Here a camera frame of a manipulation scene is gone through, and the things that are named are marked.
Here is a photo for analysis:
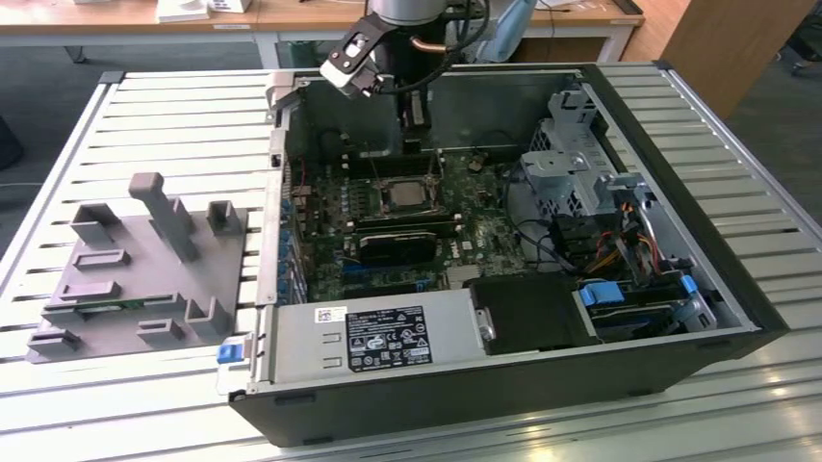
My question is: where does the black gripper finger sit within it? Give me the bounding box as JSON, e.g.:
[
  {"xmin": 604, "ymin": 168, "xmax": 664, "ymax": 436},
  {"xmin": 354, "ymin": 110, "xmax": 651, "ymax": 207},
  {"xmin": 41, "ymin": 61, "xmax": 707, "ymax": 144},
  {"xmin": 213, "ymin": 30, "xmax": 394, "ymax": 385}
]
[{"xmin": 397, "ymin": 90, "xmax": 432, "ymax": 155}]

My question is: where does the metal socket cover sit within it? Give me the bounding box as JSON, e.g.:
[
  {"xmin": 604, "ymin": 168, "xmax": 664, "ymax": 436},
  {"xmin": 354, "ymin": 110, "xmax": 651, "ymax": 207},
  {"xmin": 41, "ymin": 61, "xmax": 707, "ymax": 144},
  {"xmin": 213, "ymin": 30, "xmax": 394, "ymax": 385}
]
[{"xmin": 424, "ymin": 147, "xmax": 449, "ymax": 190}]

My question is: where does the silver CPU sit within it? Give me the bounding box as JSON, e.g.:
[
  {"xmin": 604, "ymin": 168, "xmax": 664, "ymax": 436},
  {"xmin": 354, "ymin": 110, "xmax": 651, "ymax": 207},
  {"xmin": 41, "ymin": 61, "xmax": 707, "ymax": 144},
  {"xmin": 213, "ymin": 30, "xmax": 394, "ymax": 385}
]
[{"xmin": 386, "ymin": 181, "xmax": 429, "ymax": 209}]

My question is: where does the black RAM slot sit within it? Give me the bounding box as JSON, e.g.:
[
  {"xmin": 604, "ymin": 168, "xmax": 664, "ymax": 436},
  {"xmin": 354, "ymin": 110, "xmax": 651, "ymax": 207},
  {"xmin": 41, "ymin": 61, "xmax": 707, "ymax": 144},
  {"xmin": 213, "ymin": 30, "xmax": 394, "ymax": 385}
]
[{"xmin": 349, "ymin": 156, "xmax": 444, "ymax": 168}]

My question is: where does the green motherboard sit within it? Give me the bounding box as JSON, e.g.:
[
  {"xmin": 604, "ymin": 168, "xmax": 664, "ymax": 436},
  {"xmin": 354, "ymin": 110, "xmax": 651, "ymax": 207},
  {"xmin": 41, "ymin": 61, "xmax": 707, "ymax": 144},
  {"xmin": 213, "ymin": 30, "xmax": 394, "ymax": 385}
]
[{"xmin": 281, "ymin": 151, "xmax": 560, "ymax": 302}]

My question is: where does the black graphics card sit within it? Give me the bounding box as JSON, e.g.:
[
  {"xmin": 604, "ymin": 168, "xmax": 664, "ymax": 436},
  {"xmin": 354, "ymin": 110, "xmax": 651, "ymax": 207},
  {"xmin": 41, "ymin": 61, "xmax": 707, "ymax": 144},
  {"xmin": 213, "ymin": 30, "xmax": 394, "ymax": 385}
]
[{"xmin": 356, "ymin": 230, "xmax": 437, "ymax": 266}]

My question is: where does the silver drive cage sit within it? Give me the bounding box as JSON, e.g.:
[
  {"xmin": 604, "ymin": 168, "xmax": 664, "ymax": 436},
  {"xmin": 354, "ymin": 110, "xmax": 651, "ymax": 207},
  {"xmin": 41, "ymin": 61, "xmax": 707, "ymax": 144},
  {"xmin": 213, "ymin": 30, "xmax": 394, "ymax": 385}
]
[{"xmin": 516, "ymin": 89, "xmax": 649, "ymax": 222}]

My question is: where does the silver chipset heatsink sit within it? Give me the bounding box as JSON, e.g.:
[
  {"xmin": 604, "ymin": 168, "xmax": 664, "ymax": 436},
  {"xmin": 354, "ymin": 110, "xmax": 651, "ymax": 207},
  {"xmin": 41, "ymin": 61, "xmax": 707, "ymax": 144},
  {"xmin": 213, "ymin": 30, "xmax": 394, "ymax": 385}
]
[{"xmin": 445, "ymin": 266, "xmax": 480, "ymax": 289}]

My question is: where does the black plastic shroud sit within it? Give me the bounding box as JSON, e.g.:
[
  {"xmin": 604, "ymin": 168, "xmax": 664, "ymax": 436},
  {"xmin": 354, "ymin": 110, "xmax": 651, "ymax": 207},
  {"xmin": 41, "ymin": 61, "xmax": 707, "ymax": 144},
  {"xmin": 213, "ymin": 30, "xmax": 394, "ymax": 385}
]
[{"xmin": 467, "ymin": 276, "xmax": 604, "ymax": 356}]

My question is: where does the hard disk in blue carrier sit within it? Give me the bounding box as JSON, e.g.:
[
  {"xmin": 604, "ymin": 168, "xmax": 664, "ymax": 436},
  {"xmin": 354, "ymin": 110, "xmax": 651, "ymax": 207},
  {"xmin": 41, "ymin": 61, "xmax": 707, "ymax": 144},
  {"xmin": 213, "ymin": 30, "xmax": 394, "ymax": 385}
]
[{"xmin": 573, "ymin": 281, "xmax": 681, "ymax": 338}]

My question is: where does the silver power supply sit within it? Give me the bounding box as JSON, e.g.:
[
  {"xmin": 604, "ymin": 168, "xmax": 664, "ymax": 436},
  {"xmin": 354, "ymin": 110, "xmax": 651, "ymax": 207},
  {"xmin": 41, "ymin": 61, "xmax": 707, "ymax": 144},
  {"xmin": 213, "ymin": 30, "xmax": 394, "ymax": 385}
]
[{"xmin": 246, "ymin": 291, "xmax": 487, "ymax": 394}]

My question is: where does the wooden desk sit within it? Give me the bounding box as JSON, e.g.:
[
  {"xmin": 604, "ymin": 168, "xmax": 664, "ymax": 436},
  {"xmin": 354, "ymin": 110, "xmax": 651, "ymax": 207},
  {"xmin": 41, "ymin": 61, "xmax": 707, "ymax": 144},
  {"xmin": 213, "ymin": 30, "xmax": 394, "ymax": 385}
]
[{"xmin": 0, "ymin": 0, "xmax": 647, "ymax": 64}]

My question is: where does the grey parts rack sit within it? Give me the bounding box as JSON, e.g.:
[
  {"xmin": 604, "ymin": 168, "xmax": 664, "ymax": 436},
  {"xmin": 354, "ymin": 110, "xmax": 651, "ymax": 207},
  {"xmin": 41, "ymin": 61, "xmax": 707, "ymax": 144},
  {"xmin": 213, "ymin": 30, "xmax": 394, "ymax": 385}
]
[{"xmin": 22, "ymin": 171, "xmax": 252, "ymax": 366}]

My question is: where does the wooden cabinet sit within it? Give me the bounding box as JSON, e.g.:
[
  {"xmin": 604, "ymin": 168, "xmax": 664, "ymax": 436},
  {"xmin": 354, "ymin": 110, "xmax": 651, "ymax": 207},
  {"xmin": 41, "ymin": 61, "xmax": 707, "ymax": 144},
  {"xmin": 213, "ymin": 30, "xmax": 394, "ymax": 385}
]
[{"xmin": 619, "ymin": 0, "xmax": 813, "ymax": 121}]

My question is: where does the green RAM stick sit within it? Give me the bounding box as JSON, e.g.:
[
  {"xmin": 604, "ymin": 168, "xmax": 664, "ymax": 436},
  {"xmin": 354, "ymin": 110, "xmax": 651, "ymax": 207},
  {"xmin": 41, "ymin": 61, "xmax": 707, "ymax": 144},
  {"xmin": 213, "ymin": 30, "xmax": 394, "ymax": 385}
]
[{"xmin": 76, "ymin": 298, "xmax": 148, "ymax": 313}]

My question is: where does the black PC case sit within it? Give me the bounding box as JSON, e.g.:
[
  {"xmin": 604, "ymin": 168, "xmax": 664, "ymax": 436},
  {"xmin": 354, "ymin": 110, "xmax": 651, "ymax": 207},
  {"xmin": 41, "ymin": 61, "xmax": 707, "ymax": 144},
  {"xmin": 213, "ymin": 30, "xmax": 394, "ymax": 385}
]
[{"xmin": 226, "ymin": 61, "xmax": 792, "ymax": 449}]

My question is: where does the black office chair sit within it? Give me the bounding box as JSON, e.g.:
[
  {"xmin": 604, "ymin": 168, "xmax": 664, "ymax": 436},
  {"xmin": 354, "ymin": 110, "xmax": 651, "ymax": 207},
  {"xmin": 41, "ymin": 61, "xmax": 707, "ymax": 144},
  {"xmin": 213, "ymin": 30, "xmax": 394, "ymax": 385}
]
[{"xmin": 785, "ymin": 23, "xmax": 822, "ymax": 78}]

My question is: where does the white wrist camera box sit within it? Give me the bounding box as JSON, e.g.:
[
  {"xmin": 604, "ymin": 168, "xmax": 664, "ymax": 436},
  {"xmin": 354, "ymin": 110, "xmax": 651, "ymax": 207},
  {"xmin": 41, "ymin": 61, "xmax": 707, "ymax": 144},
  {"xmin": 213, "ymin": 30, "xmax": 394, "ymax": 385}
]
[{"xmin": 318, "ymin": 16, "xmax": 388, "ymax": 101}]

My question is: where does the thick black cable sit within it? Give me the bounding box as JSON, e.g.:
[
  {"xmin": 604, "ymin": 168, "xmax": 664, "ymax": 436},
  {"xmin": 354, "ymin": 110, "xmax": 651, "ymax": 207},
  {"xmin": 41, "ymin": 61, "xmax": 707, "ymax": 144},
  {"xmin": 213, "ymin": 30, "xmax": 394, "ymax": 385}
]
[{"xmin": 384, "ymin": 0, "xmax": 493, "ymax": 95}]

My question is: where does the coloured power wire bundle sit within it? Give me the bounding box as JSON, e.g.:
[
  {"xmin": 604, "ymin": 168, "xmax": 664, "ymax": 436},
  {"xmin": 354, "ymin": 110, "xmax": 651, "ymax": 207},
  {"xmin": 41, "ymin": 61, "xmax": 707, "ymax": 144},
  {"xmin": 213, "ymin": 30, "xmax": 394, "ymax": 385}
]
[{"xmin": 593, "ymin": 230, "xmax": 660, "ymax": 275}]

